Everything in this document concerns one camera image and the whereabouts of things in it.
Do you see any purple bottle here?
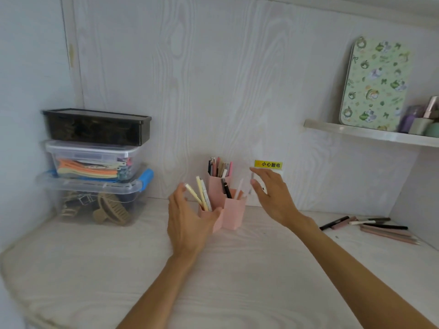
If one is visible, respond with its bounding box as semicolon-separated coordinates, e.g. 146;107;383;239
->
399;105;426;133

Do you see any person's left forearm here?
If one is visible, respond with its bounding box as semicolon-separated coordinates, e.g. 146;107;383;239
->
116;252;200;329

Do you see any slim black pencil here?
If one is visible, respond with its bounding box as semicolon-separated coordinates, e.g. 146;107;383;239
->
363;223;409;231

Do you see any long pink pencil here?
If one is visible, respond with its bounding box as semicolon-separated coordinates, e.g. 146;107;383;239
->
361;228;423;246
359;225;412;237

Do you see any white and brown pencil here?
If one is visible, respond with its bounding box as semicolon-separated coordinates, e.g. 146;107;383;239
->
349;217;391;226

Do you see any black makeup pencil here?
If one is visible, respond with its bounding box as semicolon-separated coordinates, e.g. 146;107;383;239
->
319;216;350;231

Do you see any small clear storage box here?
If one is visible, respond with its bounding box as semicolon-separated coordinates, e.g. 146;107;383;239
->
45;140;143;182

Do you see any dusty pink makeup pen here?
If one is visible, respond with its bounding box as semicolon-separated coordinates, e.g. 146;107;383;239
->
331;217;358;231

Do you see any black storage box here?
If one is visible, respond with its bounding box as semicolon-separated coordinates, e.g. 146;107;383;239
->
42;108;152;147

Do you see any cream pen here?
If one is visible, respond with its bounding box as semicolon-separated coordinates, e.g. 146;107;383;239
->
185;183;203;207

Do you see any person's right forearm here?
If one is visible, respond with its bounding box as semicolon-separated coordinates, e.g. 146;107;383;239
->
290;217;439;329

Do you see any bunch of assorted pens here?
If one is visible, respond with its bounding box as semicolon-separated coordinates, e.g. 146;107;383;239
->
207;156;234;178

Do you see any yellow pen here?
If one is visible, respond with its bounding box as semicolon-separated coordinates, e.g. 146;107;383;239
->
196;176;210;212

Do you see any person's right hand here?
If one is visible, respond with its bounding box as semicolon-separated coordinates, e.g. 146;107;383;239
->
250;168;310;230

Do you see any yellow warning sticker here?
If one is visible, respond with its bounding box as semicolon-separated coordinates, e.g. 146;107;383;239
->
254;160;283;170

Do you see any white wall shelf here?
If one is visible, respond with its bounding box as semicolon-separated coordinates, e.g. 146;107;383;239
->
303;119;439;148

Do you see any pale grey cup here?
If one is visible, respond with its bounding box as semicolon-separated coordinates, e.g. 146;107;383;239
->
409;117;434;135

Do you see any green patterned tin box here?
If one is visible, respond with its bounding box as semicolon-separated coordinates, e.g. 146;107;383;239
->
339;36;413;131

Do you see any pink pen holder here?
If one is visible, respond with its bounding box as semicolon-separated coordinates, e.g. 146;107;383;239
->
198;173;247;234

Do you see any pink tube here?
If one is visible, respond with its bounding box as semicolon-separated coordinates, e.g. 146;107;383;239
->
423;96;439;119

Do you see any person's left hand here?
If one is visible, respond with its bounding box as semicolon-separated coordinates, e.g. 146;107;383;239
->
167;183;223;259

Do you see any large clear blue-latched storage box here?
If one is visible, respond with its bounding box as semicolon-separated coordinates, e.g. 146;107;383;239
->
37;168;154;226

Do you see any beige hair claw clip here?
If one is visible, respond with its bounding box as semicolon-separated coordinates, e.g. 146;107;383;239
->
93;192;132;226

